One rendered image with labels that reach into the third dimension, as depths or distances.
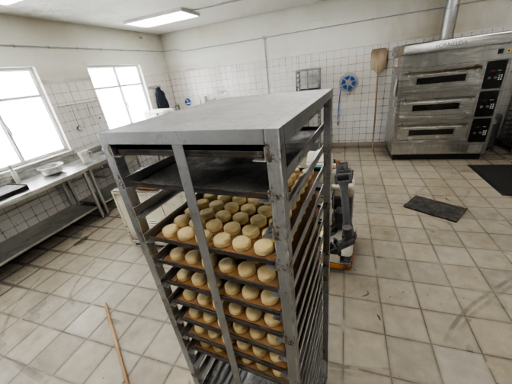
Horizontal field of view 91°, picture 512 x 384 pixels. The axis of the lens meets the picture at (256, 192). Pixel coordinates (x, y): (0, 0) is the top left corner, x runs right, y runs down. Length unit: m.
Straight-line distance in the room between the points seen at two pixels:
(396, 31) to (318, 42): 1.49
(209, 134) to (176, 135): 0.08
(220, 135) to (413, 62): 5.04
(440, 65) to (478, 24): 1.37
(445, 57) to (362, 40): 1.65
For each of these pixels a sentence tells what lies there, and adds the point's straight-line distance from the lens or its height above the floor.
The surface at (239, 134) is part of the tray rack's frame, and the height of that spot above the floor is 1.81.
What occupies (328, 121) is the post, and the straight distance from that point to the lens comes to 1.06.
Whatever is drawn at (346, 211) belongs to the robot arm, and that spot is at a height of 1.05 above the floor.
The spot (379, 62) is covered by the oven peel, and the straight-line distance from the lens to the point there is 6.29.
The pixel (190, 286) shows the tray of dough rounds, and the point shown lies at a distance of 0.89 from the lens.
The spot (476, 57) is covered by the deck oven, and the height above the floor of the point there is 1.70.
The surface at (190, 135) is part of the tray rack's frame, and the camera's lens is 0.54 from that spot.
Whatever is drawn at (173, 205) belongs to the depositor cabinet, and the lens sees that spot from 2.96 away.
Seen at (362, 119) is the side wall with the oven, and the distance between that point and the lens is 6.46.
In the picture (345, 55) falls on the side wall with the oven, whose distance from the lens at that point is 6.32.
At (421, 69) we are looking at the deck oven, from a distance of 5.45.
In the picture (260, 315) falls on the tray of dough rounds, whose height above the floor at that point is 1.23.
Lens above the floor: 1.91
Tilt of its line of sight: 26 degrees down
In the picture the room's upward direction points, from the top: 7 degrees counter-clockwise
